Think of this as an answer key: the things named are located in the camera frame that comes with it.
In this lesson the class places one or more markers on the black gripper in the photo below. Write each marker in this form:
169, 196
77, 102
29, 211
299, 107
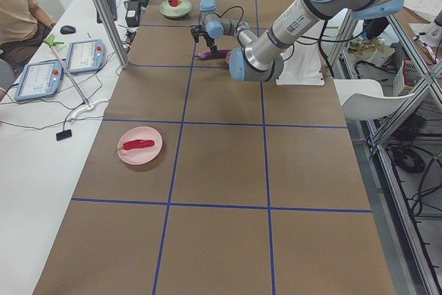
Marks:
210, 42

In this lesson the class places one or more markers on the purple eggplant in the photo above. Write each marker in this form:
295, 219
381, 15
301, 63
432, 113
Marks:
207, 55

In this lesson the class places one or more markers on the yellow pink peach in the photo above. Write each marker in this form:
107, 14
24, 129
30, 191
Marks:
227, 58

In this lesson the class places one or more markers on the red chili pepper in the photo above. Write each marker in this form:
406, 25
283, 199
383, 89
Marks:
134, 144

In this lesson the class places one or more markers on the green plate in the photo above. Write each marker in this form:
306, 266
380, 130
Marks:
175, 12

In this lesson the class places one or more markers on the black power adapter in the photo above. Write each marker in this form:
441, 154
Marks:
132, 16

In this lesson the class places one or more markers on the black keyboard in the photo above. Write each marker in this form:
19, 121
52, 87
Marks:
112, 6

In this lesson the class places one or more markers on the far blue teach pendant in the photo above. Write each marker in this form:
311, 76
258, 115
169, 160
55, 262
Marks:
85, 56

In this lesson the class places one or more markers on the blue teach pendant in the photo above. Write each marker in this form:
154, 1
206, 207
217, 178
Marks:
39, 80
85, 56

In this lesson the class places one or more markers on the black computer mouse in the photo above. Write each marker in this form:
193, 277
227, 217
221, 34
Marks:
67, 30

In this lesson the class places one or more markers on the pink plate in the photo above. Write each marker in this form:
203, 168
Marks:
140, 156

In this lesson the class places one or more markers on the grabber stick tool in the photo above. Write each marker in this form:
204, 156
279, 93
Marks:
86, 104

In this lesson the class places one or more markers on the person in beige shirt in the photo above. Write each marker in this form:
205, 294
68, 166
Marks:
24, 26

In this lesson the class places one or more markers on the white chair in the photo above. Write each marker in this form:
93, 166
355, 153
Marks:
363, 99

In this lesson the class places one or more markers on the near blue teach pendant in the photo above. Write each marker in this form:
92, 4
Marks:
39, 80

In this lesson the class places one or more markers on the small black device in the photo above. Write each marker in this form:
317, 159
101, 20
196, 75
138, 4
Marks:
64, 134

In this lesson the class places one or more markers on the white plastic basket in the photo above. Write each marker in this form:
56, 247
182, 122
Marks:
405, 80

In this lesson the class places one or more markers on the aluminium frame post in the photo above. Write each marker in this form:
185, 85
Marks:
111, 30

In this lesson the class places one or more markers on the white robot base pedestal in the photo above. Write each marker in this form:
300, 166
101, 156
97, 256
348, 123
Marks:
302, 66

